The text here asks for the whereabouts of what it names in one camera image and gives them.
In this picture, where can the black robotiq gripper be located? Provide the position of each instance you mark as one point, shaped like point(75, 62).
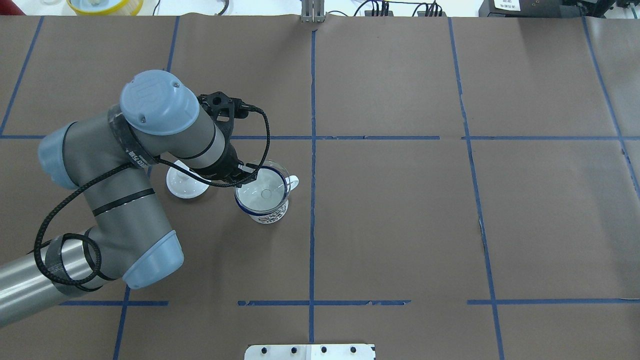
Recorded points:
point(227, 162)

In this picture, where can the white round cup lid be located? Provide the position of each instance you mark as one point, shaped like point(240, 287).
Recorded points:
point(184, 186)

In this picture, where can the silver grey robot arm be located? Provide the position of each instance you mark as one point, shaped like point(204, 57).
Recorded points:
point(112, 226)

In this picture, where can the white enamel cup blue rim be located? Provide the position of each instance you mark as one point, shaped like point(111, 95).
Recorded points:
point(267, 200)

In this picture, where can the yellow tape roll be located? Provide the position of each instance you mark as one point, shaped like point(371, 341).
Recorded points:
point(106, 7)

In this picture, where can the aluminium frame post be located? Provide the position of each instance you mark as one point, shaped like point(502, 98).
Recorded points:
point(312, 11)

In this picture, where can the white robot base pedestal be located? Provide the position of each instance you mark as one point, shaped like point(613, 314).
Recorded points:
point(324, 351)

